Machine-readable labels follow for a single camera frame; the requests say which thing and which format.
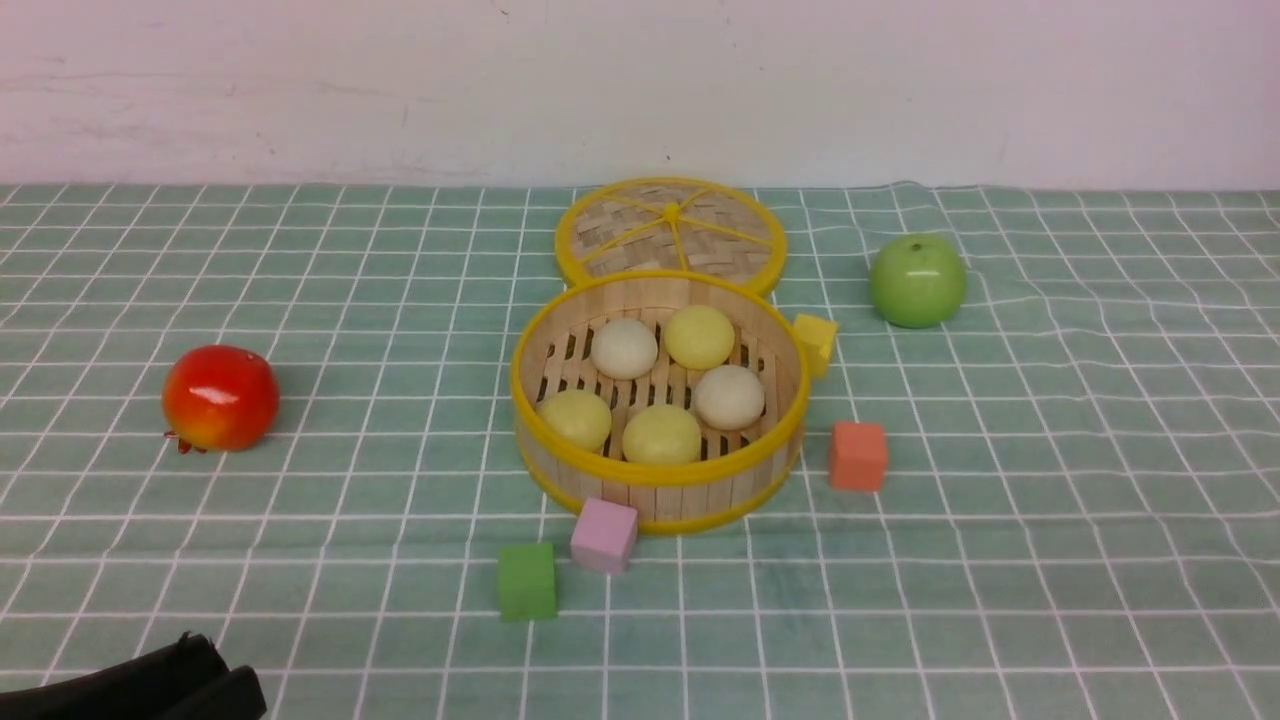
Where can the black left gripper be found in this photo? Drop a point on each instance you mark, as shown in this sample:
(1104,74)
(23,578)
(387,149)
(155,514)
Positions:
(186,679)

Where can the yellow bun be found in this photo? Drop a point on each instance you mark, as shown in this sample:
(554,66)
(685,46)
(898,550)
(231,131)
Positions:
(579,417)
(699,337)
(662,435)

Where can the yellow bun front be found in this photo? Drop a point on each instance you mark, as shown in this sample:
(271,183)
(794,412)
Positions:
(662,435)

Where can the white bun back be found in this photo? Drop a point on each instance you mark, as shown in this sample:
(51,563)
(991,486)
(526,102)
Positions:
(624,349)

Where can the white bun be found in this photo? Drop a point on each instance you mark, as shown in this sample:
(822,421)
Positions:
(624,349)
(729,398)

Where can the white bun front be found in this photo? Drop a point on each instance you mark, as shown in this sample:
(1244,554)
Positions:
(729,398)

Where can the bamboo steamer tray yellow rim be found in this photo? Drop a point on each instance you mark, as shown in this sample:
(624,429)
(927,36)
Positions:
(736,472)

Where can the woven bamboo steamer lid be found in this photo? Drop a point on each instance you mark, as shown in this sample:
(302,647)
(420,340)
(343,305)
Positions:
(671,223)

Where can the red pomegranate toy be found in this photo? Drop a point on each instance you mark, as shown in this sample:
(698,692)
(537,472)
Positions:
(221,398)

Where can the green cube block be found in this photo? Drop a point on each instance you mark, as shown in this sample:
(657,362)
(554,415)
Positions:
(527,583)

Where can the pink cube block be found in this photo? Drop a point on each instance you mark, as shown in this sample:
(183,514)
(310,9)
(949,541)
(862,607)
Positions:
(604,536)

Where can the orange cube block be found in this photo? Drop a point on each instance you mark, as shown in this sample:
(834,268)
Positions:
(858,457)

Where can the yellow cube block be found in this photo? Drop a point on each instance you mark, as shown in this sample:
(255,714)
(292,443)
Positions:
(818,336)

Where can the green apple toy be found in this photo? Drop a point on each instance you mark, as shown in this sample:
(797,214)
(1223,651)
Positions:
(918,281)

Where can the green checked tablecloth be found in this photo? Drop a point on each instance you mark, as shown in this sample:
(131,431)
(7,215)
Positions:
(1079,518)

